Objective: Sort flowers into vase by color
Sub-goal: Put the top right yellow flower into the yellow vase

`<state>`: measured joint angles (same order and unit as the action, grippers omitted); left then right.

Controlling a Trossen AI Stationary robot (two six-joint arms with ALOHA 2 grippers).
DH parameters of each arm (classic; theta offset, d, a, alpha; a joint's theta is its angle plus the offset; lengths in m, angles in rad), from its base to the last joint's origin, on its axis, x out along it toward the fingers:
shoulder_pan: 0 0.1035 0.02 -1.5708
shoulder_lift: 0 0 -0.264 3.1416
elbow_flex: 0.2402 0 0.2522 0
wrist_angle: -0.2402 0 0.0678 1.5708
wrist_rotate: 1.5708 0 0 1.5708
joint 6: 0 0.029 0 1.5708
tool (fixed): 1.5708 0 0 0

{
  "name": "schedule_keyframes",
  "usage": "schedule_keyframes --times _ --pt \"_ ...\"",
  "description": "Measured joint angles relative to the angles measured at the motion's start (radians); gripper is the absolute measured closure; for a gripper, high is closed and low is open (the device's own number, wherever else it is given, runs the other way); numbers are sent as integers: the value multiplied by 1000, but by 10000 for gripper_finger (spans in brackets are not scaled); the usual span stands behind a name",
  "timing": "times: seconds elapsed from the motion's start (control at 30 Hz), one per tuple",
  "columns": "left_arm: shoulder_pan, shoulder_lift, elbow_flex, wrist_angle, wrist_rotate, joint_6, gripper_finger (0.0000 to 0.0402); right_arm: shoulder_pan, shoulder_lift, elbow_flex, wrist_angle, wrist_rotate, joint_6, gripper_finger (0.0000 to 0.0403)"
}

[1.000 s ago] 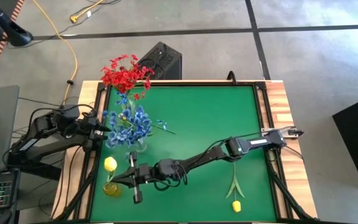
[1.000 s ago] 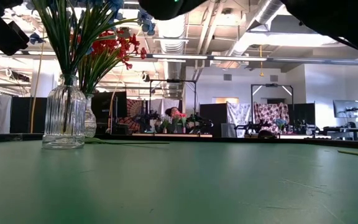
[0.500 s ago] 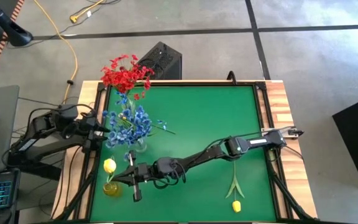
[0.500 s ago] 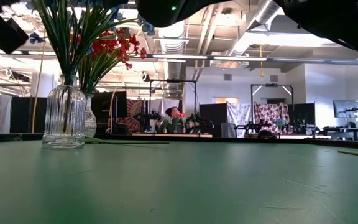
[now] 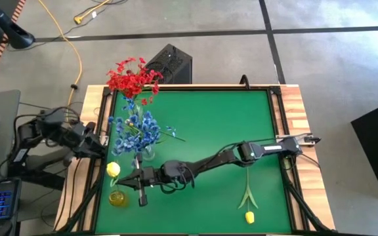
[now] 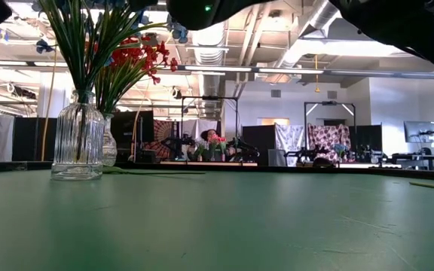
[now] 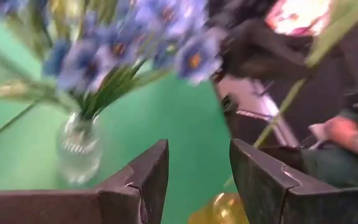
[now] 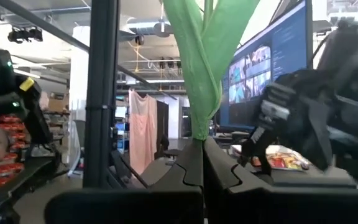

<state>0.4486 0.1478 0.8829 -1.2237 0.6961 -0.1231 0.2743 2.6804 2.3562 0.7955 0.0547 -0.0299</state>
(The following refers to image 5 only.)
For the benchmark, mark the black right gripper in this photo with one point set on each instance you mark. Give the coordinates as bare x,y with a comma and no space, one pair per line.
172,172

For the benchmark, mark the black computer tower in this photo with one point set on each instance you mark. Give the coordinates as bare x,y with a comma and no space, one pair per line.
171,64

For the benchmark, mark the black aluminium rig frame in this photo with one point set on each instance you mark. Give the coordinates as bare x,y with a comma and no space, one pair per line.
208,88

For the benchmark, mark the green table mat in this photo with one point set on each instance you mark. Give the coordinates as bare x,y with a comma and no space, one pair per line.
208,114

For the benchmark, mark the wooden table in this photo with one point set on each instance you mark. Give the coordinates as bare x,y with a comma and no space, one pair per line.
313,196

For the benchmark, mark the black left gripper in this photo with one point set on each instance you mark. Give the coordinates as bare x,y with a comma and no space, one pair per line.
77,136

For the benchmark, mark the large red flower bunch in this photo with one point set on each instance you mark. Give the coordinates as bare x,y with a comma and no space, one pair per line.
131,78

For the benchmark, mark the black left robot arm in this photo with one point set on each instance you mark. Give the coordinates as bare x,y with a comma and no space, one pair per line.
31,137

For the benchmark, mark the clear glass vase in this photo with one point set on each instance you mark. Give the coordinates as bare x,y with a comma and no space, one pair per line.
149,153
139,108

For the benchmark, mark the black stand leg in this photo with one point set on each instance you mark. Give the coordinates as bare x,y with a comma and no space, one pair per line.
15,34

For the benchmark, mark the yellow glass vase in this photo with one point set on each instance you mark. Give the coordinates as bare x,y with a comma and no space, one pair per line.
118,198

